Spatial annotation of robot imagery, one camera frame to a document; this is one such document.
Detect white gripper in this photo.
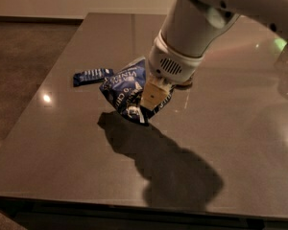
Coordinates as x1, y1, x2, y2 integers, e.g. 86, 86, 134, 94
140, 33, 204, 111

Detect blue kettle chip bag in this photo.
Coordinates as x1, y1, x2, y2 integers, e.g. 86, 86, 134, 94
99, 57, 174, 126

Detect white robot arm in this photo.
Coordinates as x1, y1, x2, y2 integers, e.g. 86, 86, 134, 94
141, 0, 288, 110

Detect gold soda can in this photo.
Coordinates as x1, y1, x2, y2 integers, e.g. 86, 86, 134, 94
176, 78, 193, 89

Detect small blue snack wrapper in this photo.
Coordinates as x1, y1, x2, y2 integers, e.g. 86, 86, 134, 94
73, 68, 114, 87

